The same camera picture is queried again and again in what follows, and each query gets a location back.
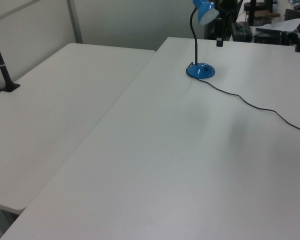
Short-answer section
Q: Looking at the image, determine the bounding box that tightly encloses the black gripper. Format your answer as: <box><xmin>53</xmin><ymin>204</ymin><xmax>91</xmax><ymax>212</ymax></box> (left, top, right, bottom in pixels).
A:
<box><xmin>213</xmin><ymin>0</ymin><xmax>231</xmax><ymax>48</ymax></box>

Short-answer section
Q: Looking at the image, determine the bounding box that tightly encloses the blue gooseneck desk lamp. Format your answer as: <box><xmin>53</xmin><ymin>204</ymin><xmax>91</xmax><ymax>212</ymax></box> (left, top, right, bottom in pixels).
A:
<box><xmin>185</xmin><ymin>0</ymin><xmax>220</xmax><ymax>80</ymax></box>

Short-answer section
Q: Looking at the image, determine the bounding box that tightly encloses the black equipment box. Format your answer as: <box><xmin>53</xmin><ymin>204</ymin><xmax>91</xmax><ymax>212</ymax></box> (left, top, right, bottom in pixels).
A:
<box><xmin>230</xmin><ymin>20</ymin><xmax>254</xmax><ymax>42</ymax></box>

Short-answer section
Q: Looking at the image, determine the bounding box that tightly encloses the black vertical pole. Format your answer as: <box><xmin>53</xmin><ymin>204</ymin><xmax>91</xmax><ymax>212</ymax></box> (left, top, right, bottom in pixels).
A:
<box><xmin>247</xmin><ymin>0</ymin><xmax>258</xmax><ymax>26</ymax></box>

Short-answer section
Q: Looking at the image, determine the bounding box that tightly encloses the black desktop device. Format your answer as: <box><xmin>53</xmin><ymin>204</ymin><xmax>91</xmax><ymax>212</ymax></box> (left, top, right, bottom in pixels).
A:
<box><xmin>253</xmin><ymin>29</ymin><xmax>284</xmax><ymax>45</ymax></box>

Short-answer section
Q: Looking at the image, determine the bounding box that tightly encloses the white paper sheet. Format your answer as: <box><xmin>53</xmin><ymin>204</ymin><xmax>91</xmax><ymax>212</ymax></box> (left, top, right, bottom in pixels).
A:
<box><xmin>255</xmin><ymin>17</ymin><xmax>300</xmax><ymax>33</ymax></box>

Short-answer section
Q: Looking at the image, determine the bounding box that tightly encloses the black office chair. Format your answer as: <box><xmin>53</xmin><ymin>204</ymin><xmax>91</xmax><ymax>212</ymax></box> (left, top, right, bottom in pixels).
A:
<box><xmin>283</xmin><ymin>8</ymin><xmax>300</xmax><ymax>22</ymax></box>

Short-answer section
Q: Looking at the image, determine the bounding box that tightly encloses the black lamp power cable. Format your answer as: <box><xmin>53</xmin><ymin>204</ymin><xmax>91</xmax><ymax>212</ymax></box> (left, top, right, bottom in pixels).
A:
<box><xmin>193</xmin><ymin>75</ymin><xmax>300</xmax><ymax>135</ymax></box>

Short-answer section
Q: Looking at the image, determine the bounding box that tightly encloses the grey metal partition post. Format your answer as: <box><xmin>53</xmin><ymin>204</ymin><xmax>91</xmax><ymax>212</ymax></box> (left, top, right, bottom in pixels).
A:
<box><xmin>66</xmin><ymin>0</ymin><xmax>84</xmax><ymax>45</ymax></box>

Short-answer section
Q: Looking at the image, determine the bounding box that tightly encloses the black camera stand with flat base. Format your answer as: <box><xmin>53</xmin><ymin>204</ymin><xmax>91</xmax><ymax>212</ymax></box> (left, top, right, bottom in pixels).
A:
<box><xmin>0</xmin><ymin>21</ymin><xmax>21</xmax><ymax>94</ymax></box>

